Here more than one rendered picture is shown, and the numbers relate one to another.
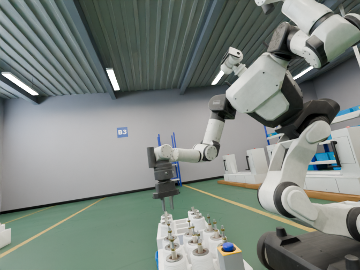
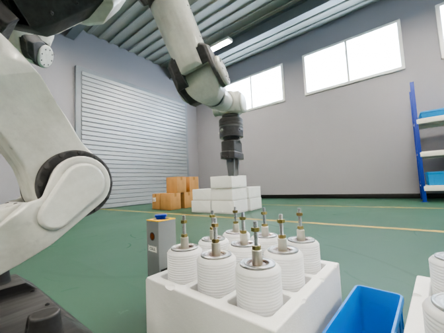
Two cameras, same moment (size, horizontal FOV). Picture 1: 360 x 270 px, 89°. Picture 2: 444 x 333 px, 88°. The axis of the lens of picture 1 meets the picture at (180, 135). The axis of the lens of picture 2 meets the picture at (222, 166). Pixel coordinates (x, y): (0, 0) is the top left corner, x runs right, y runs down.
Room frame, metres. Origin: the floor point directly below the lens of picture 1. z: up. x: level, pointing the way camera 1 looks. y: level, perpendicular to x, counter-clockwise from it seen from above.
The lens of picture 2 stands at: (1.48, -0.47, 0.42)
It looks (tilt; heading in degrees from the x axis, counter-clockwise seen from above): 4 degrees up; 139
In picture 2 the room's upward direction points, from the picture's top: 3 degrees counter-clockwise
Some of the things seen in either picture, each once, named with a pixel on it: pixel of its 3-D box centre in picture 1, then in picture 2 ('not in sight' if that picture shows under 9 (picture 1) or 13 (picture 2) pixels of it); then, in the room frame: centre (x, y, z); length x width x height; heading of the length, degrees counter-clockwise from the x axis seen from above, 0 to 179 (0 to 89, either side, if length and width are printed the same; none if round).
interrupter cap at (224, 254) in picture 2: (217, 237); (216, 254); (1.03, -0.11, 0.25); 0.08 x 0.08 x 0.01
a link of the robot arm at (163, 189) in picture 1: (165, 182); (230, 143); (0.87, 0.10, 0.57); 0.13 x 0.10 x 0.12; 114
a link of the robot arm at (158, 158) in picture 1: (159, 158); (228, 113); (0.86, 0.11, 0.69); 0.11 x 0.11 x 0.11; 33
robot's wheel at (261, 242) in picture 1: (275, 251); not in sight; (1.13, -0.43, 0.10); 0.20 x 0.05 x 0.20; 101
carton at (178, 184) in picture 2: not in sight; (176, 184); (-2.49, 1.77, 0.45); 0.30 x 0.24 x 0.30; 13
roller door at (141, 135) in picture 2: not in sight; (143, 145); (-4.41, 1.90, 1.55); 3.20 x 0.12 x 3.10; 101
